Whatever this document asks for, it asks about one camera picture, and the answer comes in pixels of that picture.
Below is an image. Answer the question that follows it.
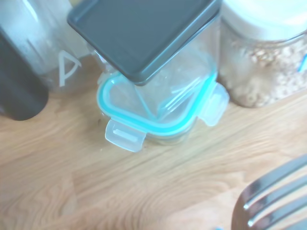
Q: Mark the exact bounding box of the silver metal fork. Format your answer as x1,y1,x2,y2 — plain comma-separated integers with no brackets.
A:
231,153,307,230

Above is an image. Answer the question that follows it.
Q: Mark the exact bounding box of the small container teal-sealed clip lid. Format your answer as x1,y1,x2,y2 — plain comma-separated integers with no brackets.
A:
95,51,230,154

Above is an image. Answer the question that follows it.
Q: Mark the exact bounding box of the clear container dark grey lid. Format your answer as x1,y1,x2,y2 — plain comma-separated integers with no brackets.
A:
67,0,223,122

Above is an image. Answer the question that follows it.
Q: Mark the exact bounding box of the black cylindrical container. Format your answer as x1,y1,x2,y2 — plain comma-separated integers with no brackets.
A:
0,30,50,122

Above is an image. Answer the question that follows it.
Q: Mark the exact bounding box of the glass oats jar white lid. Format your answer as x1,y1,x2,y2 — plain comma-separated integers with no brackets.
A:
219,0,307,109

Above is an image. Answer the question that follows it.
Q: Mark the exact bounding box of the glass jar white letter print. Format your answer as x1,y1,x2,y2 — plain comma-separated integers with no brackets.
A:
0,0,97,94

